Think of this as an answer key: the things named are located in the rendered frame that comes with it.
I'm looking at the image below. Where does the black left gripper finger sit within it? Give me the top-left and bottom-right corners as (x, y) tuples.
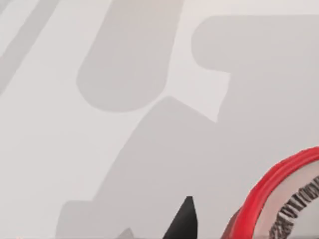
(162, 196), (198, 239)

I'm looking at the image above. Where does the red and white can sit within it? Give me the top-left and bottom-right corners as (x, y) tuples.
(221, 146), (319, 239)

